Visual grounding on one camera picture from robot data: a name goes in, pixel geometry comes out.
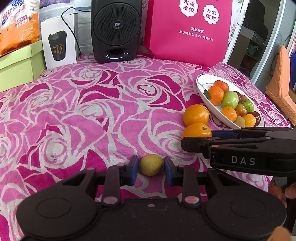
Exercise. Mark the large dark red plum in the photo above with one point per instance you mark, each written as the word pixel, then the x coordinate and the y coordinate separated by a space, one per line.
pixel 257 117

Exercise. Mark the pink rose tablecloth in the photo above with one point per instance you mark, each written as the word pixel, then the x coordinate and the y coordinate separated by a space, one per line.
pixel 97 115

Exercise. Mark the green mango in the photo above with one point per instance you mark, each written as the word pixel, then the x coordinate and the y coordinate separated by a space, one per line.
pixel 248 105

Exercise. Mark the small dark red plum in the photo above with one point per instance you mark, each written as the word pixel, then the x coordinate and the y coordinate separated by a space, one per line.
pixel 239 97

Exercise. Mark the small yellow lemon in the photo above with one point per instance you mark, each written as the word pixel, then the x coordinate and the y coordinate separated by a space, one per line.
pixel 151 164

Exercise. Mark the round orange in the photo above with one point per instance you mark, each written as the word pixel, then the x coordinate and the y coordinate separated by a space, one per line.
pixel 196 114

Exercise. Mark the black speaker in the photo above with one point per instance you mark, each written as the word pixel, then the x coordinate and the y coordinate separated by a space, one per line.
pixel 115 29

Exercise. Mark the white coffee cup box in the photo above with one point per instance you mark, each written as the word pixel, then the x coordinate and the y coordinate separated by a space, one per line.
pixel 58 39

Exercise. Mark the orange with green stem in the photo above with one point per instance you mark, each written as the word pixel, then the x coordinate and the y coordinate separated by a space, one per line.
pixel 197 130

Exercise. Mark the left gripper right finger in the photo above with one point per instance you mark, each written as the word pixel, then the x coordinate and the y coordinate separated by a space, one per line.
pixel 232 207

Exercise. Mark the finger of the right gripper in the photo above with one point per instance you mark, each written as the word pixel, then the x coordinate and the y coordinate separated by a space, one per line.
pixel 264 156
pixel 255 132

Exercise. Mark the small orange mandarin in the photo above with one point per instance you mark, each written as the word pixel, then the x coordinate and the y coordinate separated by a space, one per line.
pixel 230 113

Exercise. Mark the person's right hand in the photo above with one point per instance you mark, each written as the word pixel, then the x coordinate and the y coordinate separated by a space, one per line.
pixel 286 194

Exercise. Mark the brown kiwi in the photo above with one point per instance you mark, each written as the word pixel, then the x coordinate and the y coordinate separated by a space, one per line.
pixel 240 121

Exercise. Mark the orange covered chair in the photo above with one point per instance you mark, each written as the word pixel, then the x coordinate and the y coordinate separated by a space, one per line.
pixel 278 88

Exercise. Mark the pink tote bag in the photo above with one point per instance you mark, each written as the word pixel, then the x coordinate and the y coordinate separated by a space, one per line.
pixel 188 31

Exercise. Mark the small yellow orange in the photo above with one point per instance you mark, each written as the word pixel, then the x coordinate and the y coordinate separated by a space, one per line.
pixel 250 120

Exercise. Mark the orange paper cup pack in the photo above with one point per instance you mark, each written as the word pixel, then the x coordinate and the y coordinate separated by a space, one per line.
pixel 19 25

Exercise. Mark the white round plate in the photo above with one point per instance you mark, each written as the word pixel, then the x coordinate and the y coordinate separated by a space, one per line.
pixel 204 82

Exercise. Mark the green shoe box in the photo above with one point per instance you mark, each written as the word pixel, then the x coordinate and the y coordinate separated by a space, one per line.
pixel 21 66

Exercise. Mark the reddish tangerine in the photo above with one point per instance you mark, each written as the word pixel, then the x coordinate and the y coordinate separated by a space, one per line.
pixel 223 85

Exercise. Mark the tangerine with leaf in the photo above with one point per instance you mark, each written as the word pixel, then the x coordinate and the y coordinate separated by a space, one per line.
pixel 214 94

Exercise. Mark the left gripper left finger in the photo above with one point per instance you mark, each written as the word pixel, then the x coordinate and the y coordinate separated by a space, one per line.
pixel 69 207

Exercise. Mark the green apple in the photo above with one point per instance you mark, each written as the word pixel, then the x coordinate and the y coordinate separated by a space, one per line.
pixel 230 99

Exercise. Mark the red green tomato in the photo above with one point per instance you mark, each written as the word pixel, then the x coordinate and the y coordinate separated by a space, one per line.
pixel 241 110

